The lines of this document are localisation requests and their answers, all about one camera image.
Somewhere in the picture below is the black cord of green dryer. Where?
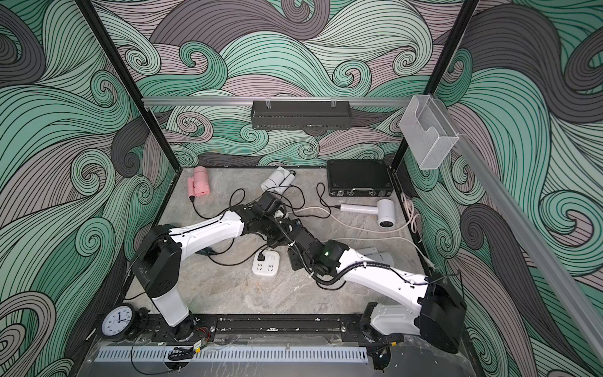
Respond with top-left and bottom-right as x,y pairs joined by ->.
206,237 -> 269,267

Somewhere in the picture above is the black cord of white dryer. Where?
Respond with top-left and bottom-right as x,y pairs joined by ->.
272,183 -> 333,220

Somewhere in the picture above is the black cord of pink dryer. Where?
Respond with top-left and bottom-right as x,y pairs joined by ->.
187,188 -> 248,221

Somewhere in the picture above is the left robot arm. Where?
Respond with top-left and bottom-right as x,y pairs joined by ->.
132,192 -> 286,342

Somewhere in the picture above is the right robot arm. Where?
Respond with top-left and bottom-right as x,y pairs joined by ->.
275,220 -> 467,353

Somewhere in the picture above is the white folded hair dryer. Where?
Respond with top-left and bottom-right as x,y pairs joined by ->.
261,167 -> 296,194

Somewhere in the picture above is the white hair dryer right front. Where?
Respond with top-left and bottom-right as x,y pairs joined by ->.
357,248 -> 395,267

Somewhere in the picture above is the white square power strip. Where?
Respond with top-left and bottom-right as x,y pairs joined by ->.
251,249 -> 280,278

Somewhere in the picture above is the dark green hair dryer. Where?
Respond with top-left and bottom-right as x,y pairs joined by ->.
196,248 -> 218,257

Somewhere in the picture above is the pink hair dryer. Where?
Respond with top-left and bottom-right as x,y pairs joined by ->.
187,167 -> 210,200

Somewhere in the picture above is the white hair dryer right back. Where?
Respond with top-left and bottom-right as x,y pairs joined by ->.
334,199 -> 396,229

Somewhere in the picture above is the black case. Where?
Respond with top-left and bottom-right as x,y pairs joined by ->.
327,160 -> 394,197

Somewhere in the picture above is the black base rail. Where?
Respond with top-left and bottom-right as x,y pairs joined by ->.
136,313 -> 467,345

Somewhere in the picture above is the black wall shelf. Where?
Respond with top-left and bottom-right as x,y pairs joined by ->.
251,100 -> 352,131

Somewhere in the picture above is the clear mesh wall holder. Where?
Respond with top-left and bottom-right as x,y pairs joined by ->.
399,94 -> 459,171

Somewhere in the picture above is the round wall clock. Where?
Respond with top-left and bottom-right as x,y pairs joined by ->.
100,303 -> 136,341

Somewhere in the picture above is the white slotted cable duct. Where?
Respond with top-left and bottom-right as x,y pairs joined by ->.
94,346 -> 368,364

